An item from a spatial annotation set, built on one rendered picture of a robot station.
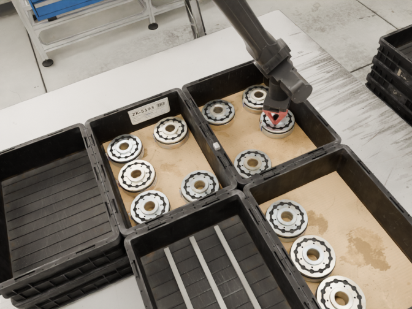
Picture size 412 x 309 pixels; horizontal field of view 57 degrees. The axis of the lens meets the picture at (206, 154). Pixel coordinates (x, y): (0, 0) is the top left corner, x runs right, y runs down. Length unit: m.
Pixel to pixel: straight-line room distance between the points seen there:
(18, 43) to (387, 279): 3.02
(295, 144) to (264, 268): 0.38
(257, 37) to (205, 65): 0.77
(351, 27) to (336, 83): 1.57
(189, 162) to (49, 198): 0.40
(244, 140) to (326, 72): 0.56
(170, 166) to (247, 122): 0.28
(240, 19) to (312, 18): 2.36
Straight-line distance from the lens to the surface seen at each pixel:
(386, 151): 1.35
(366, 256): 0.99
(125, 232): 0.90
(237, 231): 0.97
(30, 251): 1.09
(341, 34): 2.99
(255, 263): 0.94
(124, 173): 1.07
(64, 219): 1.09
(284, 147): 1.12
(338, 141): 1.03
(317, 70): 1.56
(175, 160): 1.10
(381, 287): 0.97
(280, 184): 0.98
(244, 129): 1.15
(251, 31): 0.81
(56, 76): 2.91
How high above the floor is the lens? 1.71
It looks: 53 degrees down
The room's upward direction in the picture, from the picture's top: 7 degrees counter-clockwise
